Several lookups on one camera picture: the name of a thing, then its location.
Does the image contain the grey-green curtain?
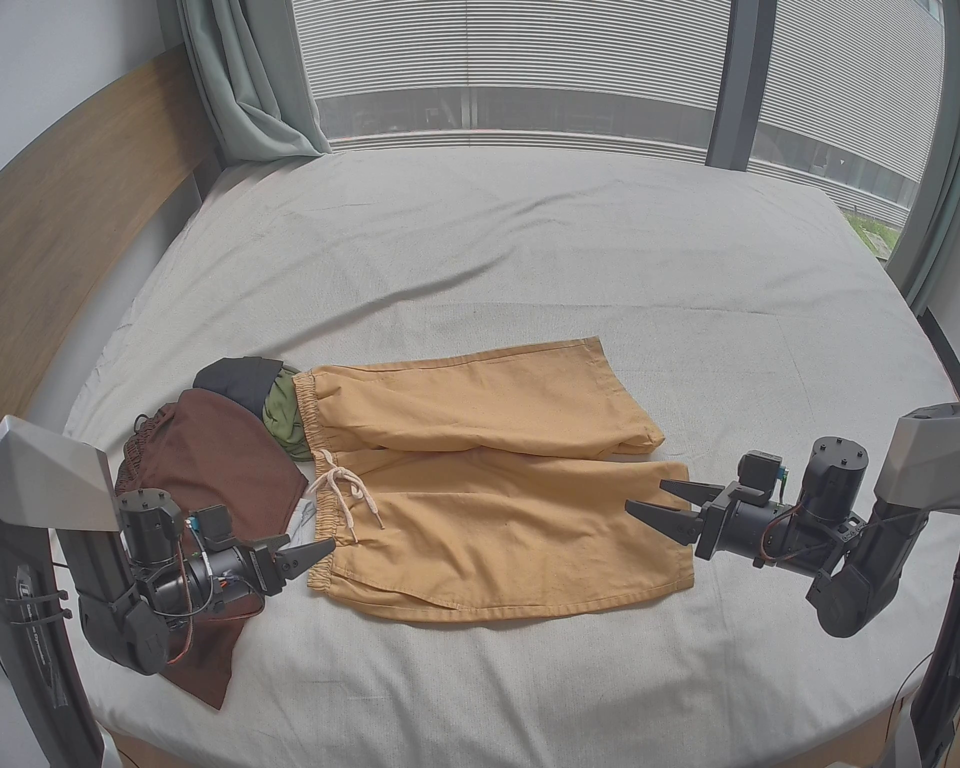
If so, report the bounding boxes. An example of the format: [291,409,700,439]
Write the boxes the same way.
[883,0,960,316]
[176,0,333,168]

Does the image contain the black garment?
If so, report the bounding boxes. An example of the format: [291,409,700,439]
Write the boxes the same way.
[193,357,290,414]

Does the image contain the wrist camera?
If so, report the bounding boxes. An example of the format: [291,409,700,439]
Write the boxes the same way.
[189,504,235,552]
[735,450,787,505]

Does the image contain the bed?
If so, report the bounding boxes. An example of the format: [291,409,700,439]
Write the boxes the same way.
[0,45,960,768]

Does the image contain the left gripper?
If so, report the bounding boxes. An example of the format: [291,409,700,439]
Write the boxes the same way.
[196,537,291,610]

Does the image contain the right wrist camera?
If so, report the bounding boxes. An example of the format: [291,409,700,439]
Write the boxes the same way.
[735,450,787,505]

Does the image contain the brown shorts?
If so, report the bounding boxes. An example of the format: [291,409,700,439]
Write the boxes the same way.
[112,390,310,712]

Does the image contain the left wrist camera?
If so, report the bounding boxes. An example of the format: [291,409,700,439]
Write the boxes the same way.
[189,504,235,552]

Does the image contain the green garment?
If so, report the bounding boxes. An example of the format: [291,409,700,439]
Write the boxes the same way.
[262,367,312,462]

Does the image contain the tan shorts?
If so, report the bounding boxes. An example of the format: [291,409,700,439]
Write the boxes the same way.
[291,336,699,624]

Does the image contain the window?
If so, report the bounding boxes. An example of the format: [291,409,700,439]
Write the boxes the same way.
[288,0,948,260]

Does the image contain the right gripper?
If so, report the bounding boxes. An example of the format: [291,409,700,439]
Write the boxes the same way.
[624,477,801,573]

